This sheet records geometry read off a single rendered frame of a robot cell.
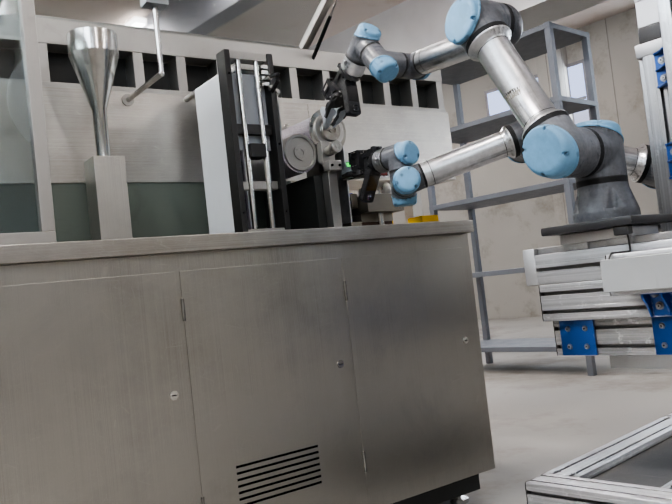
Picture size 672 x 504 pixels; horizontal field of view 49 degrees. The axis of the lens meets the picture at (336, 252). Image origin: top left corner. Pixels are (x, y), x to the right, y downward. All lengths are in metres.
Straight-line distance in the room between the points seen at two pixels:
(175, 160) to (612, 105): 8.01
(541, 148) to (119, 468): 1.19
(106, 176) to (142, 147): 0.37
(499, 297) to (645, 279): 9.30
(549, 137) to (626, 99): 8.27
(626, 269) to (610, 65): 8.55
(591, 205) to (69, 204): 1.51
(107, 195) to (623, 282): 1.36
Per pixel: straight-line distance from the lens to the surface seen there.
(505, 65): 1.82
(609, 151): 1.79
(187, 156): 2.55
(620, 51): 10.08
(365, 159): 2.37
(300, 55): 2.90
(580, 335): 1.86
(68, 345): 1.73
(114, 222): 2.13
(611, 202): 1.78
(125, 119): 2.50
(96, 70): 2.21
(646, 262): 1.60
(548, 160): 1.68
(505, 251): 10.76
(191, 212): 2.52
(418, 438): 2.25
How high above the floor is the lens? 0.74
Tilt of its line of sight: 3 degrees up
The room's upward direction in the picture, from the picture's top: 6 degrees counter-clockwise
